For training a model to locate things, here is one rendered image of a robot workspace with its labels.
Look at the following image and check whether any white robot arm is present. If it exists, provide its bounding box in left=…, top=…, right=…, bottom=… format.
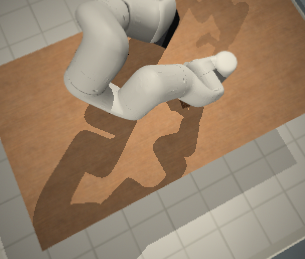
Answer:
left=64, top=0, right=237, bottom=120

